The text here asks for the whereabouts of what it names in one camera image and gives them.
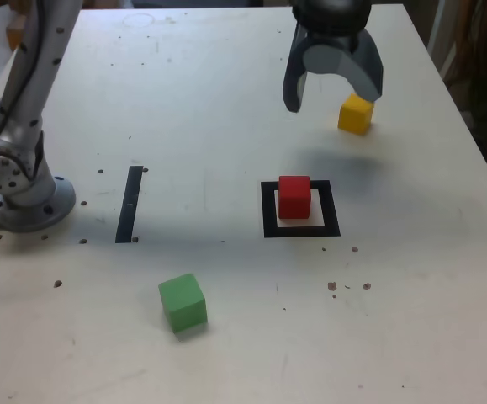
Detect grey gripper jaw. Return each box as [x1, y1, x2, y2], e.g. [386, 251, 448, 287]
[302, 28, 384, 103]
[282, 24, 316, 114]

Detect yellow cube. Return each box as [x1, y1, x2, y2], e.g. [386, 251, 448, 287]
[337, 93, 376, 136]

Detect red cube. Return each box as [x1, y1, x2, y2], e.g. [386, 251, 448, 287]
[277, 175, 313, 221]

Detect green cube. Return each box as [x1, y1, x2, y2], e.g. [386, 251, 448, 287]
[157, 272, 209, 335]

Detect black tape square outline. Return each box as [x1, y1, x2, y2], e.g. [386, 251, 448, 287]
[260, 179, 341, 239]

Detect black tape strip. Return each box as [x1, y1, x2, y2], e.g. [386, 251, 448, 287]
[114, 165, 144, 245]

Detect white frame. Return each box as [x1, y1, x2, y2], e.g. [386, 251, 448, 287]
[426, 0, 465, 82]

